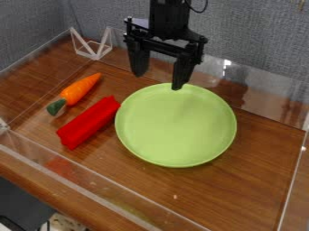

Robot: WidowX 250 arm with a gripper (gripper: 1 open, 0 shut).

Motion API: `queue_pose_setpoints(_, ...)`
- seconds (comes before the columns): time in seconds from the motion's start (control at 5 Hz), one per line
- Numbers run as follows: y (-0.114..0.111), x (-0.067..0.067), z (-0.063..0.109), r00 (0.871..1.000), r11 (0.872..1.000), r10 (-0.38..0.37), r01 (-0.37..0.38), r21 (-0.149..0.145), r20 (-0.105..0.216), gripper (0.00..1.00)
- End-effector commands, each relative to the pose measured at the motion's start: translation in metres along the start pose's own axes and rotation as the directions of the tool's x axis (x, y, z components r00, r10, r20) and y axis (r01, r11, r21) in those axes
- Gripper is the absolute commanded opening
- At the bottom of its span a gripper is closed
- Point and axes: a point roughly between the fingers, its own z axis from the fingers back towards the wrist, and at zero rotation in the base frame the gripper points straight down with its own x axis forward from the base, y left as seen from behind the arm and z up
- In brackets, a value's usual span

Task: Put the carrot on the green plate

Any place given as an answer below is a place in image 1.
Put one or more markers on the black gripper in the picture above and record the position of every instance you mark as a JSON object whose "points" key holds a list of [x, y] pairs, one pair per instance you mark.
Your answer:
{"points": [[164, 33]]}

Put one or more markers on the orange toy carrot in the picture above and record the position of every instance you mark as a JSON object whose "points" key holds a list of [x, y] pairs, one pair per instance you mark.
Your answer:
{"points": [[72, 93]]}

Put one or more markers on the green plate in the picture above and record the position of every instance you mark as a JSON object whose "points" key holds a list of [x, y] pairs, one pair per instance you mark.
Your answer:
{"points": [[176, 129]]}

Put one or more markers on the red block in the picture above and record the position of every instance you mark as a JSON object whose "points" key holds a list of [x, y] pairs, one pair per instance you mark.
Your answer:
{"points": [[83, 126]]}

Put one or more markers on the white power strip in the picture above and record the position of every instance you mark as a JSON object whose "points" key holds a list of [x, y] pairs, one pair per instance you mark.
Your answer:
{"points": [[60, 222]]}

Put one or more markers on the clear acrylic corner bracket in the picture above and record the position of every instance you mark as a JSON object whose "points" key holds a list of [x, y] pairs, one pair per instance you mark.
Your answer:
{"points": [[91, 49]]}

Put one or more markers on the clear acrylic enclosure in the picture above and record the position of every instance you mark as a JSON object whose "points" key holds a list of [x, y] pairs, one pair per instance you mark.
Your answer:
{"points": [[252, 189]]}

